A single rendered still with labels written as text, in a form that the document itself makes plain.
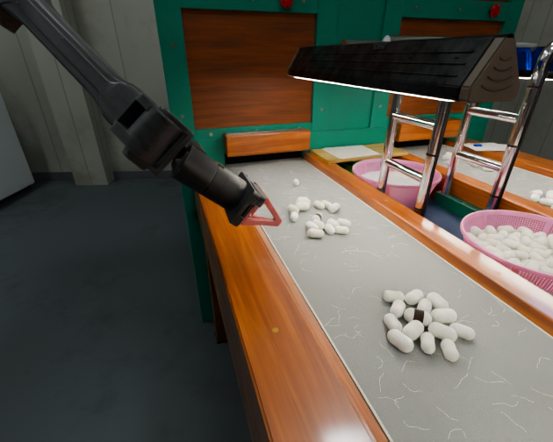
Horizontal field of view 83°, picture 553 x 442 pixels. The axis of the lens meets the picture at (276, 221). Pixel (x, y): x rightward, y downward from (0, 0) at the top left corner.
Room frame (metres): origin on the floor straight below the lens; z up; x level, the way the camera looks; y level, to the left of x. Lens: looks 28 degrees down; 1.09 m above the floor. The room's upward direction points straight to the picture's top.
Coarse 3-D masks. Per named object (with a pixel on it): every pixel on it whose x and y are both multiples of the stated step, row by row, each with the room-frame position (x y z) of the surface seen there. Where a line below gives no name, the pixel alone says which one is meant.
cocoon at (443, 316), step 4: (448, 308) 0.35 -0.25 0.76; (432, 312) 0.34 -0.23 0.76; (436, 312) 0.34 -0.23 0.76; (440, 312) 0.34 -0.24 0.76; (444, 312) 0.34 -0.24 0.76; (448, 312) 0.34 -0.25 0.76; (452, 312) 0.34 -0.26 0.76; (432, 316) 0.34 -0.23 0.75; (436, 316) 0.33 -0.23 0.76; (440, 316) 0.33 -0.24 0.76; (444, 316) 0.33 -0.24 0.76; (448, 316) 0.33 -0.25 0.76; (452, 316) 0.33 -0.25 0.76; (456, 316) 0.34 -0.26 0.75; (436, 320) 0.33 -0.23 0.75; (440, 320) 0.33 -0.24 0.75; (444, 320) 0.33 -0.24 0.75; (448, 320) 0.33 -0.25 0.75; (452, 320) 0.33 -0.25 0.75
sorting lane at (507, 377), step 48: (288, 192) 0.84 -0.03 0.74; (336, 192) 0.84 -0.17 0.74; (288, 240) 0.57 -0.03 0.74; (336, 240) 0.57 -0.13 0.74; (384, 240) 0.57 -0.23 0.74; (336, 288) 0.42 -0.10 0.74; (384, 288) 0.42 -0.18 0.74; (432, 288) 0.42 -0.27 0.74; (480, 288) 0.42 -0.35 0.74; (336, 336) 0.31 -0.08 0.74; (384, 336) 0.31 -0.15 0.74; (480, 336) 0.31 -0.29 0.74; (528, 336) 0.31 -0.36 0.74; (384, 384) 0.24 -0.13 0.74; (432, 384) 0.24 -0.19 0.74; (480, 384) 0.24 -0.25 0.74; (528, 384) 0.24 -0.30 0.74; (384, 432) 0.18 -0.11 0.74; (432, 432) 0.19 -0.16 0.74; (480, 432) 0.19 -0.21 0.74; (528, 432) 0.19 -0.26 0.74
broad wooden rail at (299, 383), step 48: (240, 240) 0.53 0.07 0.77; (240, 288) 0.39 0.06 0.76; (288, 288) 0.39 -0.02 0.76; (240, 336) 0.29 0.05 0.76; (288, 336) 0.29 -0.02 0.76; (240, 384) 0.32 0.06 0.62; (288, 384) 0.22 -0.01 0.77; (336, 384) 0.22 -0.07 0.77; (288, 432) 0.17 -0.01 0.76; (336, 432) 0.17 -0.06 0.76
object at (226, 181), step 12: (216, 180) 0.44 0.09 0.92; (228, 180) 0.45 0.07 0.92; (240, 180) 0.47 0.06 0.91; (204, 192) 0.44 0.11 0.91; (216, 192) 0.44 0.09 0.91; (228, 192) 0.45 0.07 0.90; (240, 192) 0.45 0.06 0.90; (252, 192) 0.44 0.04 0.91; (228, 204) 0.45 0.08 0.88; (240, 204) 0.44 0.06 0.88; (228, 216) 0.45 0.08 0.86; (240, 216) 0.43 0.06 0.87
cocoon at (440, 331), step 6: (432, 324) 0.32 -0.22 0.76; (438, 324) 0.31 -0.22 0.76; (432, 330) 0.31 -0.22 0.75; (438, 330) 0.31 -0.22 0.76; (444, 330) 0.31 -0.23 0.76; (450, 330) 0.30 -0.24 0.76; (438, 336) 0.30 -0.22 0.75; (444, 336) 0.30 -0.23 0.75; (450, 336) 0.30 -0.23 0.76; (456, 336) 0.30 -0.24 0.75
